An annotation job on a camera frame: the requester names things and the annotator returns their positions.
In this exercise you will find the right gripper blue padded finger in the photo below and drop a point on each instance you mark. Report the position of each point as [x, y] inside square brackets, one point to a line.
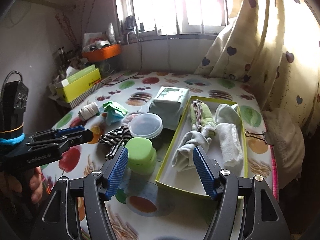
[221, 185]
[99, 187]

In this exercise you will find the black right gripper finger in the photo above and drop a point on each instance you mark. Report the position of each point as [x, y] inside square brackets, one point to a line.
[56, 133]
[80, 136]

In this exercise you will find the white towel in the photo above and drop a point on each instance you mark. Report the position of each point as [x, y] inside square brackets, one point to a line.
[231, 150]

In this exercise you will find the grey sock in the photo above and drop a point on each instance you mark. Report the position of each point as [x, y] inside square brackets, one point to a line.
[183, 156]

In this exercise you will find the person's left hand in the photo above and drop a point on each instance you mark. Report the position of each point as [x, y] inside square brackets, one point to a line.
[10, 184]

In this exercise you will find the rolled beige striped socks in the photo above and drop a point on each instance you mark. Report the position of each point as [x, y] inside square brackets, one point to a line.
[88, 111]

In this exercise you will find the black white striped sock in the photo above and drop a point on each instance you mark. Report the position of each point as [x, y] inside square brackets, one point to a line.
[114, 140]

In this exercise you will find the blue face mask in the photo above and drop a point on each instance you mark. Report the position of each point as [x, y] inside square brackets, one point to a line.
[113, 117]

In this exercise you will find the yellow cardboard box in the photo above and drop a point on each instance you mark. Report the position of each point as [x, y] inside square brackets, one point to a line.
[81, 85]

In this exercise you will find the green round container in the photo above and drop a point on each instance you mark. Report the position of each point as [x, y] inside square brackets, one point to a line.
[142, 156]

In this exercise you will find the light green flat box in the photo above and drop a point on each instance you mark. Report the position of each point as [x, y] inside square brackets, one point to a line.
[73, 75]

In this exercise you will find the striped flat box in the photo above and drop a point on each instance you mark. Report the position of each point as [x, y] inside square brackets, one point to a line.
[88, 92]

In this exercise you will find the yellow-green shallow box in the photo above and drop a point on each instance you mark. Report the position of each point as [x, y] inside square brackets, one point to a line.
[188, 181]

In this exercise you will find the black binder clip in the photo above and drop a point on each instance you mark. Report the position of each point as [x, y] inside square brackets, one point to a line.
[264, 136]

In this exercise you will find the clear plastic round container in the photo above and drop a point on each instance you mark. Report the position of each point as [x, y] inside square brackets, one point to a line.
[147, 126]

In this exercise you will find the white sock in box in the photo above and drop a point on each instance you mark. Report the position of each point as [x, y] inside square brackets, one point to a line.
[226, 114]

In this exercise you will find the beige cushion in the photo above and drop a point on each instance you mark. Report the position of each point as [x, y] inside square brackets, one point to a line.
[289, 147]

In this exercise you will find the orange tray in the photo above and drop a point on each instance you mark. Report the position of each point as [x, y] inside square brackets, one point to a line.
[103, 53]

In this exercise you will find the teal tissue pack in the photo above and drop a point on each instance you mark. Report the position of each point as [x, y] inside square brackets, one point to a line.
[169, 104]

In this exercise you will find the heart pattern curtain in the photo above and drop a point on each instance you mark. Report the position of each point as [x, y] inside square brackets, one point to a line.
[273, 46]

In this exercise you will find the black camera box with cable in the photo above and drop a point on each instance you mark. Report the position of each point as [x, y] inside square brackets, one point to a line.
[14, 96]

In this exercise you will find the green rolled cloth with cord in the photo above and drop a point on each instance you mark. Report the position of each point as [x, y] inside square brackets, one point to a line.
[202, 119]

